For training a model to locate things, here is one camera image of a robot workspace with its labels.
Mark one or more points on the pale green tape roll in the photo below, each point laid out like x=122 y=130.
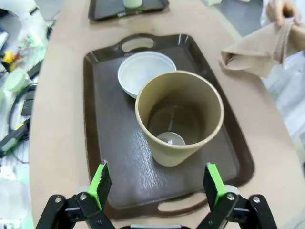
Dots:
x=16 y=80

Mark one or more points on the beige cloth mat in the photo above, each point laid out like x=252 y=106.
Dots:
x=252 y=47

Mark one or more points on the pale white-blue bowl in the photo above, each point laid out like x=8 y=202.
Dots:
x=143 y=71

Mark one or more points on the person's white jacket torso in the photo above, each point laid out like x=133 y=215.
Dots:
x=290 y=95

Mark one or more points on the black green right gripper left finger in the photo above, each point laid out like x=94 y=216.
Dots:
x=96 y=188

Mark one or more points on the person's right hand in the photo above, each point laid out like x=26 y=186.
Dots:
x=278 y=9

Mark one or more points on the green black hand tool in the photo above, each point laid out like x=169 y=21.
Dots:
x=12 y=140

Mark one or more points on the tall pale green cup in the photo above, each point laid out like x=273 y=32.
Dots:
x=132 y=3

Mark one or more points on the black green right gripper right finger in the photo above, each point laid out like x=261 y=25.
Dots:
x=214 y=188

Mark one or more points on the tall tan cup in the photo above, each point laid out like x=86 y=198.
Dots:
x=174 y=152

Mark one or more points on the yellow black tool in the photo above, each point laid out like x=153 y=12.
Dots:
x=7 y=57

